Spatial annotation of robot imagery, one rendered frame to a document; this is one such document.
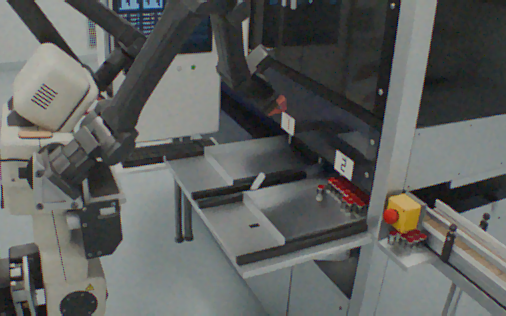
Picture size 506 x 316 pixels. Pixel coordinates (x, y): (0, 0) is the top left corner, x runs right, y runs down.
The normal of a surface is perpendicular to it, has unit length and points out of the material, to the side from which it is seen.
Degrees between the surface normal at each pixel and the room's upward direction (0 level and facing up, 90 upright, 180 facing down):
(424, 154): 90
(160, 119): 90
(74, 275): 90
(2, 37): 90
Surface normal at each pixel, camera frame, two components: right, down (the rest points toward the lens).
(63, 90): 0.43, 0.41
